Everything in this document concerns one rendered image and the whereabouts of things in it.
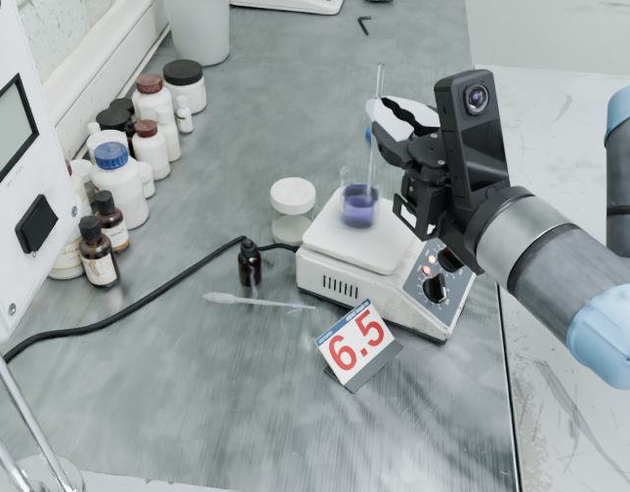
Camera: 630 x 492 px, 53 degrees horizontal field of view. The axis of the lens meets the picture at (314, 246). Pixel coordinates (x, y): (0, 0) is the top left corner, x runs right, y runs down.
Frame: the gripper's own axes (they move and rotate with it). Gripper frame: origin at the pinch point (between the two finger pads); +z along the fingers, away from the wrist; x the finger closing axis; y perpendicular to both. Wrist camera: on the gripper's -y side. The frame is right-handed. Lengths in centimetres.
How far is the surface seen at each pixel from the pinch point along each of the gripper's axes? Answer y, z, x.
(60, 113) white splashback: 16, 41, -27
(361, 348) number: 24.6, -10.7, -7.0
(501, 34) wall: 54, 94, 113
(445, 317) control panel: 22.7, -12.7, 3.0
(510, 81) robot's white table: 26, 31, 52
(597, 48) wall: 57, 76, 138
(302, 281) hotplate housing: 23.5, 0.9, -8.5
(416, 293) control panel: 20.4, -9.6, 0.8
